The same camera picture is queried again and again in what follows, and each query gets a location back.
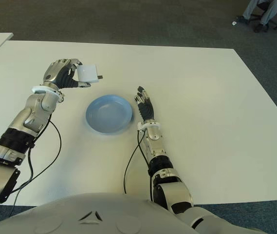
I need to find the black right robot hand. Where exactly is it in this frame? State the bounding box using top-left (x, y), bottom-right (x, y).
top-left (134, 85), bottom-right (155, 121)

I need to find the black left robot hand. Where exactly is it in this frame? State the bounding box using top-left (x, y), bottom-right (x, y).
top-left (42, 58), bottom-right (92, 90)

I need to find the white charger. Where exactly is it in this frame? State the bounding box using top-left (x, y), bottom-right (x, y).
top-left (76, 63), bottom-right (104, 84)

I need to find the blue plate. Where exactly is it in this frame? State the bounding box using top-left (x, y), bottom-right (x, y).
top-left (85, 95), bottom-right (133, 135)

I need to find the grey robot torso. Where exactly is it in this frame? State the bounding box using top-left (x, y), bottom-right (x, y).
top-left (0, 192), bottom-right (270, 234)

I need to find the black office chair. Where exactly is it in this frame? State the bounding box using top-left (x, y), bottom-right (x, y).
top-left (249, 0), bottom-right (277, 30)

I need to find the seated person in grey trousers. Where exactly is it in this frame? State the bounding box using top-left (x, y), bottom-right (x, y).
top-left (236, 0), bottom-right (277, 33)

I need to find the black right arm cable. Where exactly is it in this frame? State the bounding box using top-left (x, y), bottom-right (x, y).
top-left (123, 130), bottom-right (153, 202)

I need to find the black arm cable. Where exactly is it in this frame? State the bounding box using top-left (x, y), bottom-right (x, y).
top-left (9, 117), bottom-right (62, 217)
top-left (123, 130), bottom-right (153, 202)

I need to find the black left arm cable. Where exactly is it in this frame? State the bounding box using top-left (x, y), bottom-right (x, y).
top-left (9, 117), bottom-right (62, 217)

